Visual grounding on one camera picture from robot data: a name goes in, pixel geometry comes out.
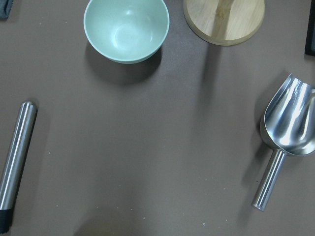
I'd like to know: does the steel ice scoop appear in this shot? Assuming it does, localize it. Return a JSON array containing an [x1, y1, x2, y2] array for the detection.
[[252, 74, 315, 211]]

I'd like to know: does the light green bowl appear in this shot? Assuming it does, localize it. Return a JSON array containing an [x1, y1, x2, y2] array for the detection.
[[83, 0, 170, 64]]

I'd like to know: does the wooden stand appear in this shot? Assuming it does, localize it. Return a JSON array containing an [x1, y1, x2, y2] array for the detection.
[[183, 0, 265, 46]]

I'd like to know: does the steel muddler black tip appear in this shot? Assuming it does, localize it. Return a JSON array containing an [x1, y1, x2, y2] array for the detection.
[[0, 101, 37, 234]]

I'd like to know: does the black framed object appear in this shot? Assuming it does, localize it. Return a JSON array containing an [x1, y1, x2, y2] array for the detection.
[[305, 0, 315, 56]]

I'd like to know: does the grey folded cloth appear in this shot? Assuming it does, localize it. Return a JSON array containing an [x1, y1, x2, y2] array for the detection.
[[0, 0, 14, 20]]

